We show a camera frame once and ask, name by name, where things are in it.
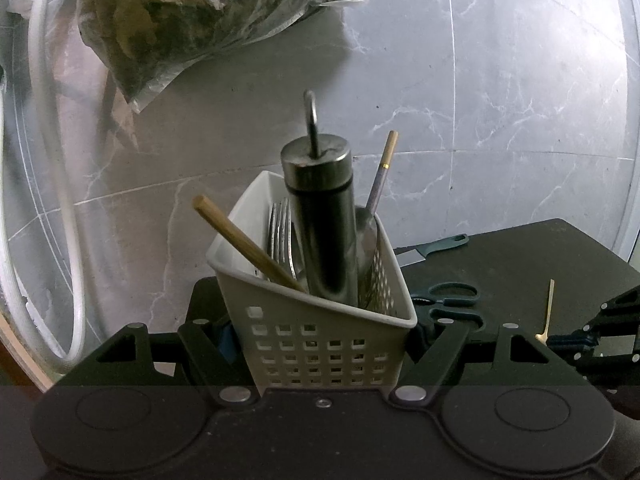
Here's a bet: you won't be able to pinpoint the clear bag of greens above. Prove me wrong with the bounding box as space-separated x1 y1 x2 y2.
75 0 373 113

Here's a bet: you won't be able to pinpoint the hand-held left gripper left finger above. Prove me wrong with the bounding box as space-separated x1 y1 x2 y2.
96 317 261 406

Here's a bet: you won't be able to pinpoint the white perforated plastic basket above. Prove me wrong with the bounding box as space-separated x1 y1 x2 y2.
206 170 418 392

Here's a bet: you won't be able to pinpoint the green handled scissors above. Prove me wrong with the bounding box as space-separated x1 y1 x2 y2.
410 282 483 333

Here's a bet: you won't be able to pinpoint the plain wooden chopstick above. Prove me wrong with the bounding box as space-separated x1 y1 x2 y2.
192 195 308 293

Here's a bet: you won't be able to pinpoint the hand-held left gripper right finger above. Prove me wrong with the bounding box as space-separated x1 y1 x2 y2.
390 319 591 406

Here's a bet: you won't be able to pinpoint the green handled knife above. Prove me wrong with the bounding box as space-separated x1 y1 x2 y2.
392 232 471 268

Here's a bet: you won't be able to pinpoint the white flexible hose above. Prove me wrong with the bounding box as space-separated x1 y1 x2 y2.
0 0 98 376

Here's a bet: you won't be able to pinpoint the metal fork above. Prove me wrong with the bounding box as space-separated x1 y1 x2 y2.
279 197 303 281

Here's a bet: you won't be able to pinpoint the black mat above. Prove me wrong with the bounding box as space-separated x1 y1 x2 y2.
187 217 640 391

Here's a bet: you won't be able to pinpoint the metal cylinder with hook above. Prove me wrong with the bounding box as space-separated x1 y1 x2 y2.
280 89 360 306

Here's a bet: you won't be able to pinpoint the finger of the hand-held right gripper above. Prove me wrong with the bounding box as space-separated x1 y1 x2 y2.
575 347 640 395
545 285 640 357

